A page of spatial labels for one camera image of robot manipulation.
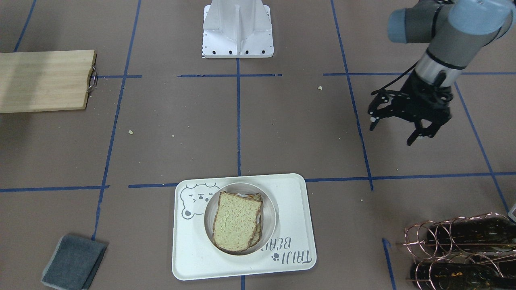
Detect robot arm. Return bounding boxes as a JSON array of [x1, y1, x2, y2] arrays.
[[367, 0, 515, 146]]

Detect dark green wine bottle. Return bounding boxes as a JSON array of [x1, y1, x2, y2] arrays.
[[427, 217, 516, 253], [410, 259, 516, 290]]

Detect copper wire bottle rack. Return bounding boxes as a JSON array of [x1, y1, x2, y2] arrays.
[[401, 213, 516, 290]]

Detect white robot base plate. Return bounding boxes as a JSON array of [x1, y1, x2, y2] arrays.
[[202, 30, 274, 58]]

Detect bread slice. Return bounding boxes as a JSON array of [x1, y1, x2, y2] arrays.
[[212, 191, 260, 253], [243, 193, 263, 248]]

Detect grey folded cloth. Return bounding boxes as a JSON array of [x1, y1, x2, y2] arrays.
[[41, 234, 107, 290]]

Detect white bear serving tray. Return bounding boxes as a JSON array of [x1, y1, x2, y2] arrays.
[[171, 173, 317, 281]]

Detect wooden cutting board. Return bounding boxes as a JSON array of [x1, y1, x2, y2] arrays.
[[0, 50, 98, 113]]

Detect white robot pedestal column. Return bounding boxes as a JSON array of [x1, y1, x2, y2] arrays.
[[203, 0, 273, 42]]

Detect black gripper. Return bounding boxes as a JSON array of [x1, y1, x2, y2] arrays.
[[367, 72, 453, 146]]

